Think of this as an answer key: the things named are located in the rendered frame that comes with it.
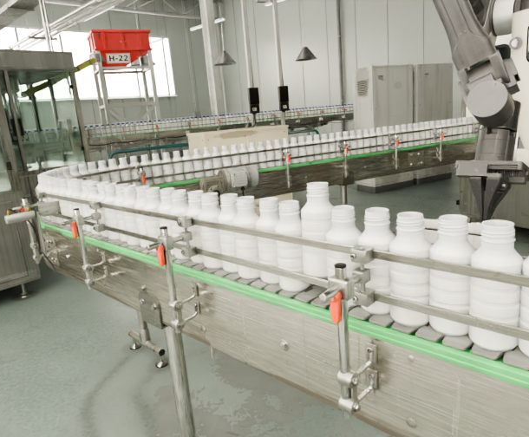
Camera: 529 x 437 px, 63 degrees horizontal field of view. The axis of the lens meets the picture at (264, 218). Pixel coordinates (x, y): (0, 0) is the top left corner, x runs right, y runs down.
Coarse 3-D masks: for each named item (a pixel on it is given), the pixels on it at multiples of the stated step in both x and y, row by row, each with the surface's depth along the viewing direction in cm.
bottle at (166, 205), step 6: (162, 192) 106; (168, 192) 106; (162, 198) 106; (168, 198) 106; (162, 204) 107; (168, 204) 106; (162, 210) 106; (168, 210) 106; (162, 222) 107; (168, 222) 106; (168, 228) 107; (168, 234) 107
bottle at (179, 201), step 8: (176, 192) 101; (184, 192) 102; (176, 200) 101; (184, 200) 102; (176, 208) 102; (184, 208) 102; (184, 216) 101; (176, 224) 102; (176, 232) 102; (176, 256) 104
